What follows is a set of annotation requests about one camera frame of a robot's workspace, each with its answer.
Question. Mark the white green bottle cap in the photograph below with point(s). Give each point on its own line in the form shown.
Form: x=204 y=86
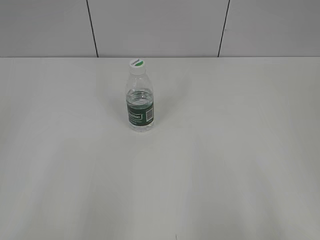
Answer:
x=137 y=66

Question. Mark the clear cestbon water bottle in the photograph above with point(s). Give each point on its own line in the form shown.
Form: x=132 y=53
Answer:
x=140 y=102

